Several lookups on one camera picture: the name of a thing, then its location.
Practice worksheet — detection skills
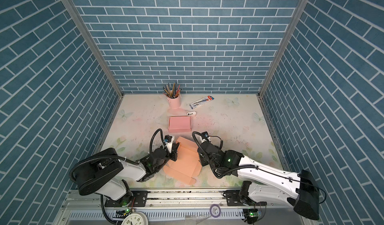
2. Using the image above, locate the peach paper box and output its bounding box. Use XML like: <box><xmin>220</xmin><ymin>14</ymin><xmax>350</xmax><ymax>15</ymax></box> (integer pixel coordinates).
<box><xmin>163</xmin><ymin>137</ymin><xmax>202</xmax><ymax>185</ymax></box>

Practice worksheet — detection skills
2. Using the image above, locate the pink paper box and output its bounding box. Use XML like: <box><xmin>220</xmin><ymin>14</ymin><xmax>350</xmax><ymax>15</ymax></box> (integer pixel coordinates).
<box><xmin>168</xmin><ymin>116</ymin><xmax>192</xmax><ymax>133</ymax></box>

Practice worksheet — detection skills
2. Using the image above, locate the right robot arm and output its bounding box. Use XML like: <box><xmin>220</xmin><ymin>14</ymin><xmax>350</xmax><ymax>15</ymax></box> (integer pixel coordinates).
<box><xmin>192</xmin><ymin>132</ymin><xmax>323</xmax><ymax>221</ymax></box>

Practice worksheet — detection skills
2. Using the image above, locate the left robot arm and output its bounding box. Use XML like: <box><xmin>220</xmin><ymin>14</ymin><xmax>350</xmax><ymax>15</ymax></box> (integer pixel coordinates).
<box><xmin>69</xmin><ymin>142</ymin><xmax>180</xmax><ymax>206</ymax></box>

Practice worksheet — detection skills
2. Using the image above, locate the blue white pen box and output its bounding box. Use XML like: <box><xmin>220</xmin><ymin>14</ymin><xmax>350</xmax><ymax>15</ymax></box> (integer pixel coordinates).
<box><xmin>189</xmin><ymin>96</ymin><xmax>214</xmax><ymax>109</ymax></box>

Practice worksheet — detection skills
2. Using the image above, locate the pink pencil bucket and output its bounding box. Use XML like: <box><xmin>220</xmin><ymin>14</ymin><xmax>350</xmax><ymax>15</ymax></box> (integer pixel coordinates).
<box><xmin>167</xmin><ymin>94</ymin><xmax>182</xmax><ymax>109</ymax></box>

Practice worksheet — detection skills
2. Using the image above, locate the coloured pencils bundle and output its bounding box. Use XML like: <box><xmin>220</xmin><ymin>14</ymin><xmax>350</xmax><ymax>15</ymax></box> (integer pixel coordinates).
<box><xmin>163</xmin><ymin>82</ymin><xmax>182</xmax><ymax>99</ymax></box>

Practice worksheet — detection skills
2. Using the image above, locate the white round clock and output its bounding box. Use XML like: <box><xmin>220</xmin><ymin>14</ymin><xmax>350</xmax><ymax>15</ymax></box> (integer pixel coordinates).
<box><xmin>122</xmin><ymin>212</ymin><xmax>149</xmax><ymax>225</ymax></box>

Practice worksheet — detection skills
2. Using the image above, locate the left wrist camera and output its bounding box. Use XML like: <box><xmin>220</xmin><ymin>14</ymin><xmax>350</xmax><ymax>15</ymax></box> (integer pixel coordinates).
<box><xmin>164</xmin><ymin>135</ymin><xmax>175</xmax><ymax>153</ymax></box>

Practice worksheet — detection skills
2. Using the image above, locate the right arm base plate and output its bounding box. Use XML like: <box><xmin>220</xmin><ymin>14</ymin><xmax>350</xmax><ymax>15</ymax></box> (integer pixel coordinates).
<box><xmin>223</xmin><ymin>190</ymin><xmax>267</xmax><ymax>207</ymax></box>

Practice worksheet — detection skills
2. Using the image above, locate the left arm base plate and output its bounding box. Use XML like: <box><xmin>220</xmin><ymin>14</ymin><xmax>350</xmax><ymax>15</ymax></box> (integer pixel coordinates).
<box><xmin>105</xmin><ymin>191</ymin><xmax>149</xmax><ymax>208</ymax></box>

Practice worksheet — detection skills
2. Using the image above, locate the metal base rail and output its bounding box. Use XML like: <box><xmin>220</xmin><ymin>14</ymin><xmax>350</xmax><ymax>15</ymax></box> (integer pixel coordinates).
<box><xmin>51</xmin><ymin>187</ymin><xmax>319</xmax><ymax>225</ymax></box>

